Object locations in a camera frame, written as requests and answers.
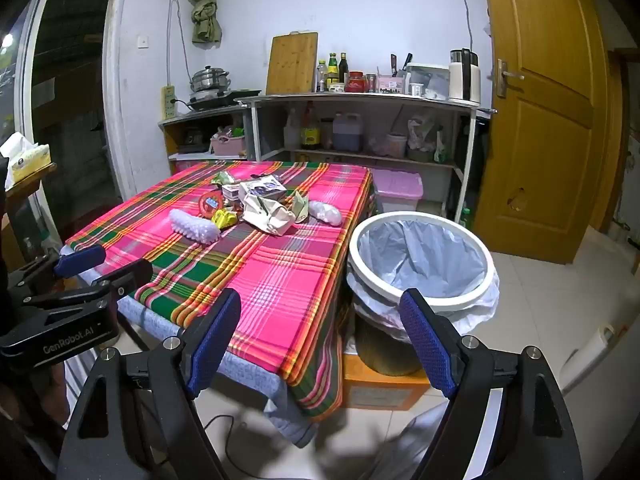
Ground metal door handle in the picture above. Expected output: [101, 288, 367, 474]
[496, 59, 526, 98]

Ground pink knife holder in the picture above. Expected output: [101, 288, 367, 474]
[375, 52, 414, 95]

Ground green hanging cloth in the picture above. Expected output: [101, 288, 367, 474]
[185, 0, 223, 45]

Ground short white foam net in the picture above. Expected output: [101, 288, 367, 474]
[306, 200, 343, 226]

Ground yellow wrapper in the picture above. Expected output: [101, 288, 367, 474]
[211, 207, 238, 231]

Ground dark liquid jug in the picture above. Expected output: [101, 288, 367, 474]
[331, 112, 363, 153]

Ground wooden side counter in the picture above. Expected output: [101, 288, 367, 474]
[159, 104, 251, 177]

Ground pink plaid tablecloth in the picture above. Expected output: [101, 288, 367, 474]
[65, 160, 376, 420]

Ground wooden side table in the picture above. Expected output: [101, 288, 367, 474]
[0, 162, 58, 271]

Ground orange cardboard box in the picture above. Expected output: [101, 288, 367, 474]
[342, 349, 432, 412]

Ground grey under cloth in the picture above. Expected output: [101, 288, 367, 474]
[60, 245, 321, 448]

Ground yellow wooden door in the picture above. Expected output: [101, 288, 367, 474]
[472, 0, 608, 266]

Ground yellow tissue box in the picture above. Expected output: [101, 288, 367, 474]
[0, 132, 52, 182]

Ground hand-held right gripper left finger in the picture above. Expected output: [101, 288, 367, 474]
[59, 287, 243, 480]

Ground steel steamer pot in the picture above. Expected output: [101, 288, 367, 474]
[190, 65, 232, 94]

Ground black induction cooker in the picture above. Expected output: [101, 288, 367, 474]
[187, 89, 262, 111]

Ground beige crumpled paper bag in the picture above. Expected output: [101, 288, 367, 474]
[241, 195, 297, 237]

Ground bamboo cutting board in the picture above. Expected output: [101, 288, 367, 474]
[265, 31, 319, 95]

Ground pink plastic basket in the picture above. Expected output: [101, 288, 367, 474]
[210, 132, 246, 157]

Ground white electric kettle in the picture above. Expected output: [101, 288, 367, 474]
[448, 48, 482, 102]

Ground pink lidded storage box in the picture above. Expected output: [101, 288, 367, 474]
[372, 167, 425, 214]

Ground white-rimmed woven trash bin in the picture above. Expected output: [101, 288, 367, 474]
[346, 212, 501, 377]

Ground black wall cable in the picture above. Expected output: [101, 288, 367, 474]
[167, 0, 182, 87]

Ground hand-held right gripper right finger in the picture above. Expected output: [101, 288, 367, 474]
[399, 287, 583, 480]

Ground grey plastic bin liner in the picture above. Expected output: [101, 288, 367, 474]
[350, 220, 501, 343]

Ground black floor cable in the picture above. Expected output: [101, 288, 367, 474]
[200, 412, 281, 472]

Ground crumpled plastic bags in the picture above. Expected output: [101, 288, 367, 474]
[407, 110, 448, 163]

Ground white plastic container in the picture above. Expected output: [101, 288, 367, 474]
[405, 62, 451, 100]

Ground red round plastic container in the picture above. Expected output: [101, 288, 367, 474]
[198, 192, 224, 216]

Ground long white foam net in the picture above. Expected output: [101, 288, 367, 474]
[169, 208, 221, 245]

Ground white shelf unit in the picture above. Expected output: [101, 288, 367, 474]
[235, 91, 497, 226]

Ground purple milk carton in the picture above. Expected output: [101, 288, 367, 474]
[239, 175, 287, 201]

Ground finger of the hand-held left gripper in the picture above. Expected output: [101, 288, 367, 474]
[7, 245, 107, 306]
[75, 259, 153, 303]

